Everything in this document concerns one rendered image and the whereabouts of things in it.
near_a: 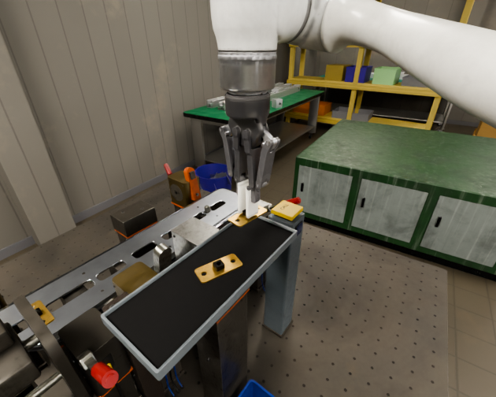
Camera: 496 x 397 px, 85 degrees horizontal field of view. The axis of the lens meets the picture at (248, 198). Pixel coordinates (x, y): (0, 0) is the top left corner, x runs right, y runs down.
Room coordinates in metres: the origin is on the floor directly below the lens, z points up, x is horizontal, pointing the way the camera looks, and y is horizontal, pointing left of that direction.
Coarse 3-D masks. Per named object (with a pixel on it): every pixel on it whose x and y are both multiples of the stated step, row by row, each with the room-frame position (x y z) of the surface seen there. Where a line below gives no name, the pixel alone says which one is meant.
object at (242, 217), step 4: (260, 208) 0.50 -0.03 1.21; (264, 208) 0.50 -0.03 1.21; (244, 212) 0.47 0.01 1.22; (260, 212) 0.48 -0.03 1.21; (264, 212) 0.48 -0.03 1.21; (232, 216) 0.47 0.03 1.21; (236, 216) 0.47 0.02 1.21; (240, 216) 0.47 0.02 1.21; (244, 216) 0.47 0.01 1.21; (256, 216) 0.46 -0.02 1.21; (228, 220) 0.45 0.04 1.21; (232, 220) 0.45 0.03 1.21; (236, 220) 0.45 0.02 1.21; (240, 220) 0.45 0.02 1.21; (244, 220) 0.45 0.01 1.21; (248, 220) 0.45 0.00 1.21; (252, 220) 0.45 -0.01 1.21; (236, 224) 0.44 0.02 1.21; (240, 224) 0.43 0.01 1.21; (244, 224) 0.44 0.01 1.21
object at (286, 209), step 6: (282, 204) 0.59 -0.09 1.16; (288, 204) 0.59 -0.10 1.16; (294, 204) 0.59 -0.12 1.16; (276, 210) 0.56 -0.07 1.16; (282, 210) 0.56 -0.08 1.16; (288, 210) 0.56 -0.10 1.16; (294, 210) 0.56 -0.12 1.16; (300, 210) 0.57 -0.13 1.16; (282, 216) 0.55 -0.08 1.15; (288, 216) 0.54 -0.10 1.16; (294, 216) 0.55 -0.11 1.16
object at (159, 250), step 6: (162, 246) 0.49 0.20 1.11; (156, 252) 0.48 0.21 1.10; (162, 252) 0.48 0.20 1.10; (168, 252) 0.49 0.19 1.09; (156, 258) 0.48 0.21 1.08; (162, 258) 0.48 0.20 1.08; (168, 258) 0.50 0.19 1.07; (156, 264) 0.48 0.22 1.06; (162, 264) 0.48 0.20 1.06; (168, 264) 0.50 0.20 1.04; (156, 270) 0.49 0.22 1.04; (162, 270) 0.48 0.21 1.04
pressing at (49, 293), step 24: (216, 192) 0.95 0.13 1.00; (168, 216) 0.78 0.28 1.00; (192, 216) 0.78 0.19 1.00; (216, 216) 0.78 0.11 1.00; (144, 240) 0.65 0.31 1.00; (168, 240) 0.65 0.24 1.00; (96, 264) 0.54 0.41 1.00; (48, 288) 0.46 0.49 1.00; (72, 288) 0.46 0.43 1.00; (96, 288) 0.46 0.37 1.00; (0, 312) 0.39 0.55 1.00; (72, 312) 0.39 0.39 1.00; (24, 336) 0.34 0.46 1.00
